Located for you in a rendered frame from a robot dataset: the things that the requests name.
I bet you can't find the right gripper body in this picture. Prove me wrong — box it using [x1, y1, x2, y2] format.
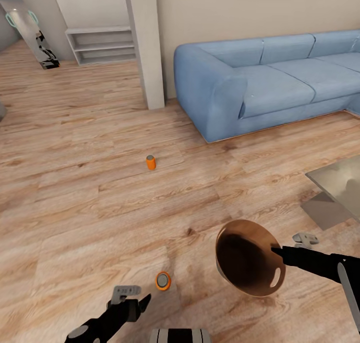
[282, 246, 320, 276]

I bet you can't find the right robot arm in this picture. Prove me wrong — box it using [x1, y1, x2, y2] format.
[271, 232, 360, 334]

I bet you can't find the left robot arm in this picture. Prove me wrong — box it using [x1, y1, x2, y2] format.
[66, 285, 151, 343]

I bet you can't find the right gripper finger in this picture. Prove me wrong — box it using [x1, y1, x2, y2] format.
[271, 247, 283, 257]

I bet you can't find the trash can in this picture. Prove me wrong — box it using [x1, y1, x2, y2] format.
[215, 219, 287, 298]

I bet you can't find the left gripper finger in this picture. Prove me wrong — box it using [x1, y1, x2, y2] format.
[138, 294, 151, 317]

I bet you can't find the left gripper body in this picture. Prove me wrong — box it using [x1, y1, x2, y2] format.
[104, 298, 139, 336]

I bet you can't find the can of soda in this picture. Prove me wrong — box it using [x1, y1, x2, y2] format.
[146, 155, 156, 170]
[155, 271, 171, 291]

